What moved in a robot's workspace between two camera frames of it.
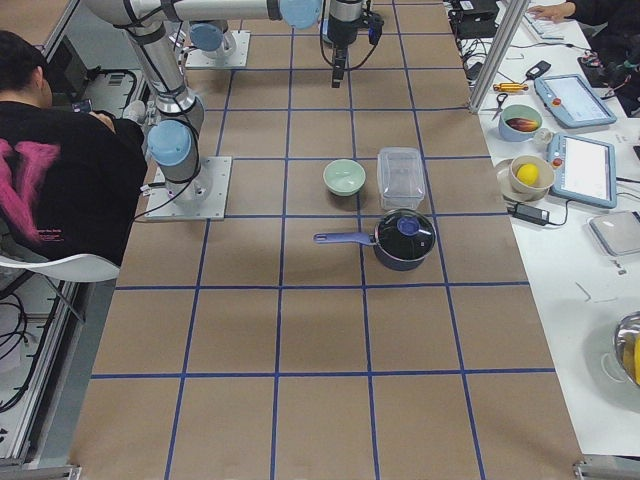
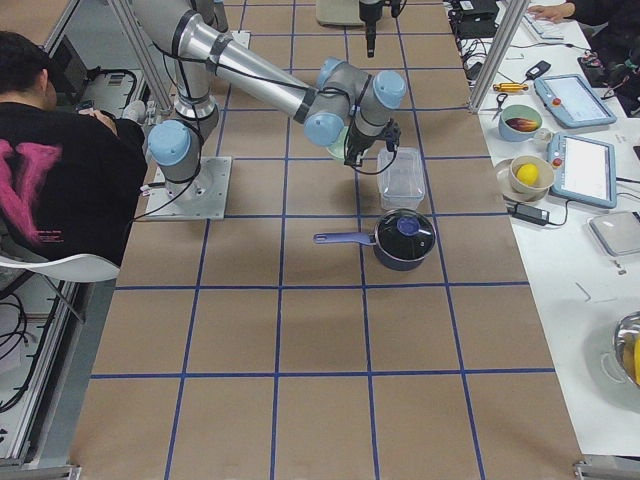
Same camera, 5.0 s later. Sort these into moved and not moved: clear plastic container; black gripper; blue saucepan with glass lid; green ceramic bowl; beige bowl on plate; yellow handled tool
Moved: green ceramic bowl; black gripper
Not moved: yellow handled tool; blue saucepan with glass lid; beige bowl on plate; clear plastic container
